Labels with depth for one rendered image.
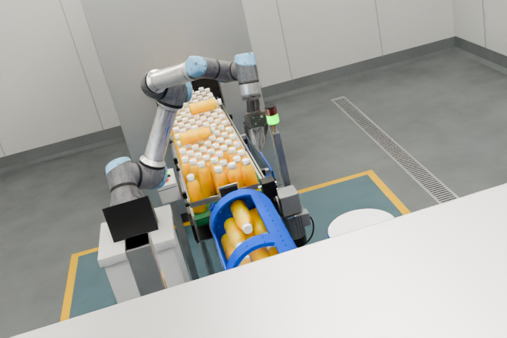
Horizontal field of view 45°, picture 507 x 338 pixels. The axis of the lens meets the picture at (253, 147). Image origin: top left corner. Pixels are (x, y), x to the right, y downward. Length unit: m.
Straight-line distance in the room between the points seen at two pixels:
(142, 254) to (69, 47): 5.84
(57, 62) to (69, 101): 0.46
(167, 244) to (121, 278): 0.24
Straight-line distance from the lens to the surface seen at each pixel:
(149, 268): 1.46
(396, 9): 7.69
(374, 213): 2.63
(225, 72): 2.29
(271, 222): 2.35
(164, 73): 2.42
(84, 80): 7.25
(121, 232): 2.65
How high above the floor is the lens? 2.38
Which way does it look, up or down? 23 degrees down
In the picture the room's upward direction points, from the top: 13 degrees counter-clockwise
